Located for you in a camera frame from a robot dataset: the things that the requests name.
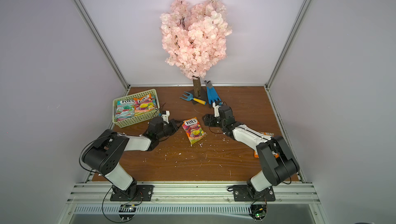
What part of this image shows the aluminium front rail base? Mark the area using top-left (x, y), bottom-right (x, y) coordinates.
top-left (67, 181), bottom-right (321, 216)

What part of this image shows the light green plastic basket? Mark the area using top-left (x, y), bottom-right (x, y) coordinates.
top-left (112, 89), bottom-right (160, 128)

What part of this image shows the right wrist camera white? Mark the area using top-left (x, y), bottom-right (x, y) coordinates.
top-left (212, 101), bottom-right (222, 118)

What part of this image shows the blue grey gardening glove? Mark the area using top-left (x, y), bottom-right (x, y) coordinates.
top-left (204, 81), bottom-right (223, 107)

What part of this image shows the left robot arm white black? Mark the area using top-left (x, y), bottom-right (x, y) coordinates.
top-left (80, 116), bottom-right (182, 199)

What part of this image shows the orange fruits candy bag face-down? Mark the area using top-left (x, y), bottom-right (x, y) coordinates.
top-left (254, 132), bottom-right (279, 158)

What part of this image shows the aluminium corner frame post right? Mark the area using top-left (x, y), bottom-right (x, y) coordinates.
top-left (265, 0), bottom-right (312, 91)

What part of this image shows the aluminium corner frame post left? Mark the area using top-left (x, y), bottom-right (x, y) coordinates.
top-left (72, 0), bottom-right (131, 90)

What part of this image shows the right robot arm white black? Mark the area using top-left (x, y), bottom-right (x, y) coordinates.
top-left (203, 105), bottom-right (300, 194)

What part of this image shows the right circuit board with cables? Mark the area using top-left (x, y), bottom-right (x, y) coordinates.
top-left (249, 204), bottom-right (267, 221)

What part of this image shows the artificial pink blossom tree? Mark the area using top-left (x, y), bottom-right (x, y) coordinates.
top-left (160, 0), bottom-right (232, 81)

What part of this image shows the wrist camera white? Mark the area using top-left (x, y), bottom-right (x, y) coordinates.
top-left (161, 111), bottom-right (170, 124)
top-left (212, 101), bottom-right (222, 118)

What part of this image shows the orange Fox's fruits candy bag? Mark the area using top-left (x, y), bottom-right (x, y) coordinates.
top-left (182, 117), bottom-right (207, 146)

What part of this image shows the aluminium corner frame post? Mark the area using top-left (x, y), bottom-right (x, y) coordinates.
top-left (72, 0), bottom-right (131, 90)
top-left (265, 0), bottom-right (312, 91)

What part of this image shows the teal garden fork yellow handle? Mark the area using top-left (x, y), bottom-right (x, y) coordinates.
top-left (180, 92), bottom-right (206, 105)

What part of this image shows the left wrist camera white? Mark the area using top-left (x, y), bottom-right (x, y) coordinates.
top-left (161, 111), bottom-right (170, 124)

